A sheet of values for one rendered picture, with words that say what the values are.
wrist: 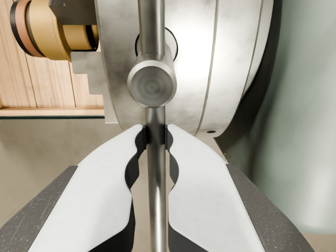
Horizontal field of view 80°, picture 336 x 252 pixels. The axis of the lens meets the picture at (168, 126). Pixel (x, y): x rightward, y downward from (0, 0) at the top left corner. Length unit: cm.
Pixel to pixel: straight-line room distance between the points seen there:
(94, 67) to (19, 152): 164
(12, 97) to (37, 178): 137
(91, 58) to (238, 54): 21
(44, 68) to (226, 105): 48
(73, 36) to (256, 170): 29
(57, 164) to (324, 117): 175
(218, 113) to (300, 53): 9
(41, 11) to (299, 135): 32
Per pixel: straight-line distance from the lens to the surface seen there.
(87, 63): 32
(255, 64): 25
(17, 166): 199
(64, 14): 30
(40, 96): 62
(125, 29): 17
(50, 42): 32
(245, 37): 18
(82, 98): 57
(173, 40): 17
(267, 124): 23
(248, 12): 18
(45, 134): 175
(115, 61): 18
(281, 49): 22
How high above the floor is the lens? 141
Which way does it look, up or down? 70 degrees down
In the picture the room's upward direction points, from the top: 176 degrees clockwise
